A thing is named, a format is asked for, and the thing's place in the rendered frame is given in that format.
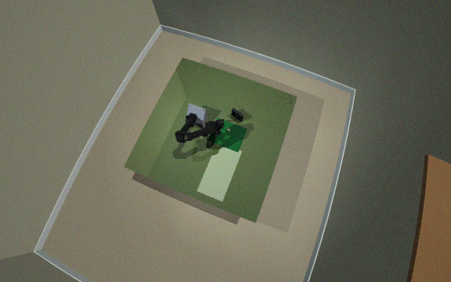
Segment green circuit board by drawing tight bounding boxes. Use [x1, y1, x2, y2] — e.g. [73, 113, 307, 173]
[207, 120, 247, 152]

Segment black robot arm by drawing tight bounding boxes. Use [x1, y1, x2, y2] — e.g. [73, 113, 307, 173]
[175, 113, 224, 143]

